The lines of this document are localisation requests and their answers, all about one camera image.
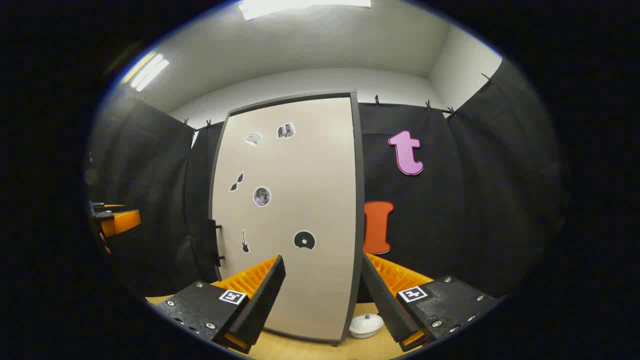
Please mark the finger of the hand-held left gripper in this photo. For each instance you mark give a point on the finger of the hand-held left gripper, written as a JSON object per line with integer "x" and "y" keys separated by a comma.
{"x": 122, "y": 221}

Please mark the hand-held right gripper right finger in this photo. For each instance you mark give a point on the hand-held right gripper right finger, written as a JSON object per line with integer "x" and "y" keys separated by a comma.
{"x": 382, "y": 300}

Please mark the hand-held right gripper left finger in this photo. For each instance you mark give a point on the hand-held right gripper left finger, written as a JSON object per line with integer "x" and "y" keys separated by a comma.
{"x": 265, "y": 295}

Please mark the ceiling strip light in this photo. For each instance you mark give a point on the ceiling strip light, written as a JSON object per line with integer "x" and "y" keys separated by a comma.
{"x": 149, "y": 71}

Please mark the grey cabinet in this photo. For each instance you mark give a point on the grey cabinet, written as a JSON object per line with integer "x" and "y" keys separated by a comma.
{"x": 359, "y": 200}

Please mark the white round lidded bowl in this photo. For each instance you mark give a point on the white round lidded bowl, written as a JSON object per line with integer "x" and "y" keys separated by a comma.
{"x": 366, "y": 325}

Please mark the black backdrop cloth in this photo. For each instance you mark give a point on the black backdrop cloth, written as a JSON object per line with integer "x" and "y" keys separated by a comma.
{"x": 450, "y": 225}

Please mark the beige cabinet door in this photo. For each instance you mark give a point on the beige cabinet door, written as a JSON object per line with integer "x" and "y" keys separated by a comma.
{"x": 300, "y": 280}

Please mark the rectangular ceiling light panel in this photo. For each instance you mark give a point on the rectangular ceiling light panel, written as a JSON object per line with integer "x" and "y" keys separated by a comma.
{"x": 300, "y": 6}

